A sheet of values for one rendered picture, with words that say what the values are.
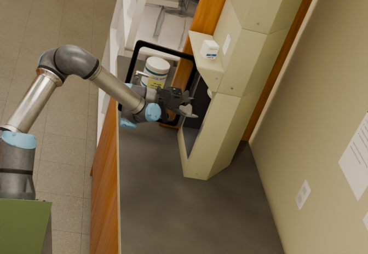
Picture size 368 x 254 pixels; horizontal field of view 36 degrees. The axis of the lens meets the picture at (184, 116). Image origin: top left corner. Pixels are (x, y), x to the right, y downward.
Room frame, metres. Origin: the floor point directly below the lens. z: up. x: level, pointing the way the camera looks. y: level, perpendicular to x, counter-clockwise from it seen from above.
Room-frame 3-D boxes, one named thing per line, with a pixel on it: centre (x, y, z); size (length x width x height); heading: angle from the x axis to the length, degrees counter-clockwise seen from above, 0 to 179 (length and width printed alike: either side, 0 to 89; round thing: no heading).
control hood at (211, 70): (2.17, 0.01, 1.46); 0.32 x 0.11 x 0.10; 17
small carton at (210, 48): (2.13, -0.01, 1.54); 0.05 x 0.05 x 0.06; 36
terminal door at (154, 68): (2.31, 0.17, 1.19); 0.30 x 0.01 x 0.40; 97
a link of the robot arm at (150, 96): (2.12, 0.17, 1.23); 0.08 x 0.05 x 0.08; 17
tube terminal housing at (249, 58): (2.23, -0.16, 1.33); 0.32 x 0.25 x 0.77; 17
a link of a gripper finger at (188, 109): (2.12, -0.01, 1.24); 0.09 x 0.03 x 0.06; 73
